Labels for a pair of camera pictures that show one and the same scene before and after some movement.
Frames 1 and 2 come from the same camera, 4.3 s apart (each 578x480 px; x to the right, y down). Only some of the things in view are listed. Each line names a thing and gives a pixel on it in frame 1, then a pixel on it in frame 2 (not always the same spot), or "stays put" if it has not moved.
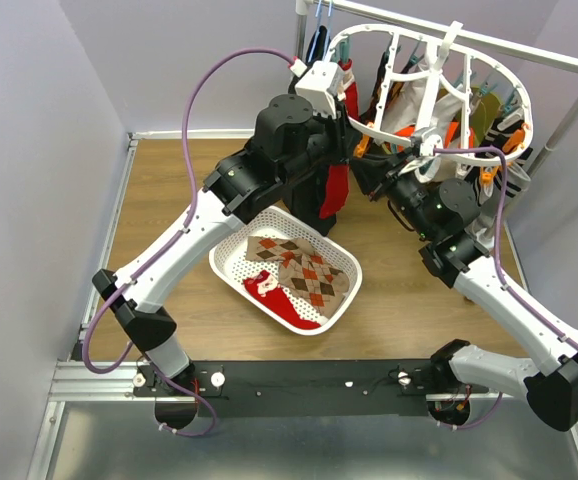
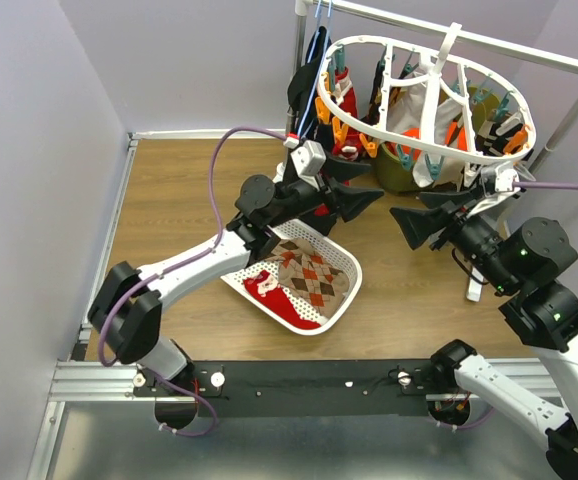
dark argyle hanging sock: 372,116 stays put
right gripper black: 390,177 → 418,221
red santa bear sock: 269,289 stays put
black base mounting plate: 307,389 stays put
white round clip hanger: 450,41 → 445,100
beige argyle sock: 304,271 stays put
